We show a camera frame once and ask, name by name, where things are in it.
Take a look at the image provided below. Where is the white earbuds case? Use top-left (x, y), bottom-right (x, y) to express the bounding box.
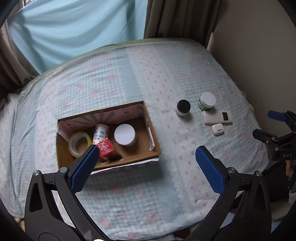
top-left (211, 123), bottom-right (224, 136)

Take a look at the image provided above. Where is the white remote control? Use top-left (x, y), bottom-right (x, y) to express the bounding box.
top-left (202, 110), bottom-right (233, 125)

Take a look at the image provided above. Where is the red Marubi box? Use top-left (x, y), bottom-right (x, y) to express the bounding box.
top-left (95, 138), bottom-right (115, 159)

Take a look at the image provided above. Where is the black lid white jar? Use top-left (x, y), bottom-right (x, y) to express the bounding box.
top-left (176, 99), bottom-right (191, 116)

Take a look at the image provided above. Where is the white blue label bottle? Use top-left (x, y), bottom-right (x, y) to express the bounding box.
top-left (92, 123), bottom-right (109, 145)

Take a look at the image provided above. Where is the cardboard box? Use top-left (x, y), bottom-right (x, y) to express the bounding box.
top-left (56, 100), bottom-right (161, 171)

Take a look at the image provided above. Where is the white round jar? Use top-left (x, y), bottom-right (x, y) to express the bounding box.
top-left (114, 123), bottom-right (137, 147)

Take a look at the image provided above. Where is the blue checkered floral bedsheet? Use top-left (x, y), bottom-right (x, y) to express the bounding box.
top-left (1, 40), bottom-right (268, 240)

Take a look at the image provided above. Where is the brown curtain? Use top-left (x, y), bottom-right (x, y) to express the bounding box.
top-left (144, 0), bottom-right (222, 48)

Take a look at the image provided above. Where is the light blue curtain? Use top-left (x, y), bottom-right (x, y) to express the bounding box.
top-left (8, 0), bottom-right (147, 74)

